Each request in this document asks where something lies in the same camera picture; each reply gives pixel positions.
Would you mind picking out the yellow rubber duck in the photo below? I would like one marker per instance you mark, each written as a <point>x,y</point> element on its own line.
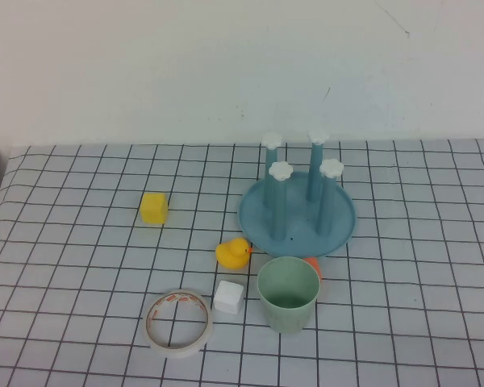
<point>230,256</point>

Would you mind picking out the blue cup stand white caps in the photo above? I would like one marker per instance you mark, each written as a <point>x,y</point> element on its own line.
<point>298,238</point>

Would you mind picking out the yellow foam cube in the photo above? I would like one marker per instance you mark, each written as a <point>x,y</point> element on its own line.
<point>154,209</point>

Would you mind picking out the light green plastic cup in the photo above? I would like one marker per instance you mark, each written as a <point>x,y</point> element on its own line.
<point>286,318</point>

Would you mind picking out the orange foam cube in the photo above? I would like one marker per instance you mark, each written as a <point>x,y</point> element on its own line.
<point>315,268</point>

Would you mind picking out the white foam cube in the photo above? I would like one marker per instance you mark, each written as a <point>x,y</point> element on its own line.
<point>228,298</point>

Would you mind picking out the white tape roll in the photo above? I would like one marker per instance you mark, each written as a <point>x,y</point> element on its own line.
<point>177,352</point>

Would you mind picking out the grid pattern tablecloth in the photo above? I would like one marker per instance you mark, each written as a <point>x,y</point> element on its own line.
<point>407,282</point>

